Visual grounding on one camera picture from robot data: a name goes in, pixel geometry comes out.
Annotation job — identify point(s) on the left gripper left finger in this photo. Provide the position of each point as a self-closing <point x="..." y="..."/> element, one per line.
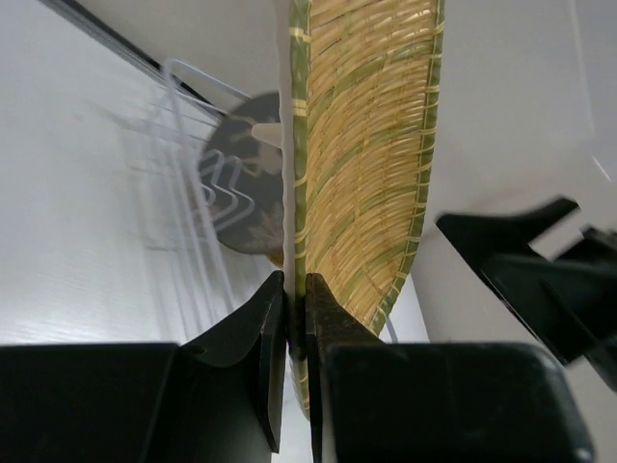
<point x="216" y="398"/>

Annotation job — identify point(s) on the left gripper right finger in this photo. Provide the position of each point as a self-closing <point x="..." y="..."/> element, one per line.
<point x="371" y="401"/>

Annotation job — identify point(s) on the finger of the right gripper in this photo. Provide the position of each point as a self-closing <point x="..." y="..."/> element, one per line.
<point x="567" y="303"/>

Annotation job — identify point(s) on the grey reindeer pattern plate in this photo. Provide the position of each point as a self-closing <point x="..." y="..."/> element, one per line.
<point x="241" y="179"/>

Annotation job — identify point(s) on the white wire dish rack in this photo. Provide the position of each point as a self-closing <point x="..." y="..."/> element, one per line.
<point x="162" y="121"/>

